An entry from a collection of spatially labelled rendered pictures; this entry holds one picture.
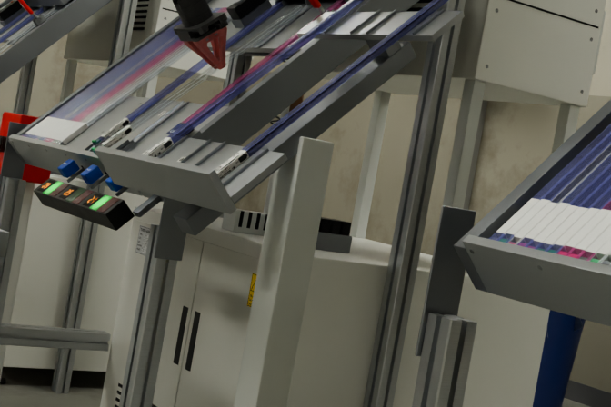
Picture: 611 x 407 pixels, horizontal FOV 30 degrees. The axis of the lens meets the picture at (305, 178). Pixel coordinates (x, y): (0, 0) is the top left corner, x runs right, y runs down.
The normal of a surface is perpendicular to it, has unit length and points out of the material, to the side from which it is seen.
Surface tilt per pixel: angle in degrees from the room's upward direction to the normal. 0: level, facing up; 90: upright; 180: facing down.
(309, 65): 90
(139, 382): 90
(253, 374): 90
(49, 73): 90
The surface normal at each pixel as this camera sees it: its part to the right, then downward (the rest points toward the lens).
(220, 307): -0.82, -0.14
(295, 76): 0.55, 0.11
